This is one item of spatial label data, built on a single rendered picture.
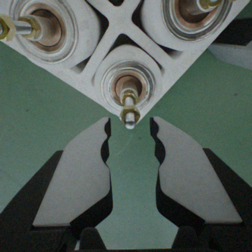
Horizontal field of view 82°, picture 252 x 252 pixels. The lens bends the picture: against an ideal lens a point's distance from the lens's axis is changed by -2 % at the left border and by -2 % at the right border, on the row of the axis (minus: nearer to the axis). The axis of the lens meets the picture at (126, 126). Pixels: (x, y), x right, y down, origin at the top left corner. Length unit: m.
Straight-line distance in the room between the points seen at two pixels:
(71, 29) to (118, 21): 0.09
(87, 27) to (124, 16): 0.08
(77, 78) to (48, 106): 0.28
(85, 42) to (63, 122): 0.40
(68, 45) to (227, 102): 0.51
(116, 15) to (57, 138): 0.47
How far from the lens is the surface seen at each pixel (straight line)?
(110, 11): 0.27
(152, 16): 0.20
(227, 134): 0.67
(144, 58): 0.20
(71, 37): 0.20
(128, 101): 0.16
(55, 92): 0.52
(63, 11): 0.21
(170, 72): 0.29
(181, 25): 0.20
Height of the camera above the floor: 0.45
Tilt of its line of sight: 58 degrees down
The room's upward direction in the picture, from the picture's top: 180 degrees clockwise
